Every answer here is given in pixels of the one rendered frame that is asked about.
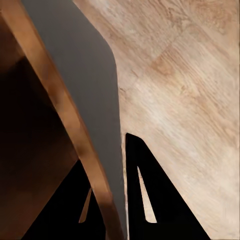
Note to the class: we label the trash can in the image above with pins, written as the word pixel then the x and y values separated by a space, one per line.
pixel 59 103

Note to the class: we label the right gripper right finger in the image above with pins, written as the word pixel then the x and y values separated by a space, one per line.
pixel 175 220

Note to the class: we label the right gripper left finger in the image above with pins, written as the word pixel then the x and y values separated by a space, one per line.
pixel 59 219

